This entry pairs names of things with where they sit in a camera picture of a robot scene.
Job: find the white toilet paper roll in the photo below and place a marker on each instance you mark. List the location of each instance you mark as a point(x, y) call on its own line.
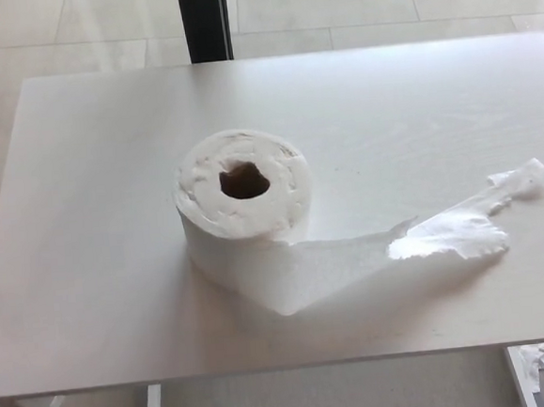
point(237, 244)

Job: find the black vertical window post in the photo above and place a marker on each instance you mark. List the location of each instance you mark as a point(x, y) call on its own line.
point(206, 22)

